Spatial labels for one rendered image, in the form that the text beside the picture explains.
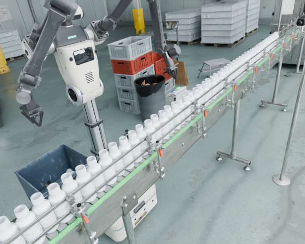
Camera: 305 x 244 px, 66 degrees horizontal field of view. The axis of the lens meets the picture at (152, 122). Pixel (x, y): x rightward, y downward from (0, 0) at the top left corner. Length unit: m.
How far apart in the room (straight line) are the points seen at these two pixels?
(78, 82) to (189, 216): 1.44
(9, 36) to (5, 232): 9.82
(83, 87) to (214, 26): 6.49
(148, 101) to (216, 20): 4.89
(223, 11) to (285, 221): 6.22
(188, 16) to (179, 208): 6.81
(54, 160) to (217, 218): 1.40
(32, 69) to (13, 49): 9.40
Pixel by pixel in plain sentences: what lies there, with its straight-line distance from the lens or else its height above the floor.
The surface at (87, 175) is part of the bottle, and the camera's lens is 0.98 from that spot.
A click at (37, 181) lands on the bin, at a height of 0.81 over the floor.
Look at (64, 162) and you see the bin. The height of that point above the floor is 0.82.
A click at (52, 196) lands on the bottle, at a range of 0.95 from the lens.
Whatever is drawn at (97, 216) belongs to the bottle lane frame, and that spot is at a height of 0.94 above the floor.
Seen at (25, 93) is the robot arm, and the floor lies 1.41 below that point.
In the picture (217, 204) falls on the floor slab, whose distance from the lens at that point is 2.31.
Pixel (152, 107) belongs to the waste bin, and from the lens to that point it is 3.32.
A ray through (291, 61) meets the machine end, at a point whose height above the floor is 0.17.
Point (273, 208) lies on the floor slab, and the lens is 2.38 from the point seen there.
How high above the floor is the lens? 1.73
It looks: 29 degrees down
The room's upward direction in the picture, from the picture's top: 7 degrees counter-clockwise
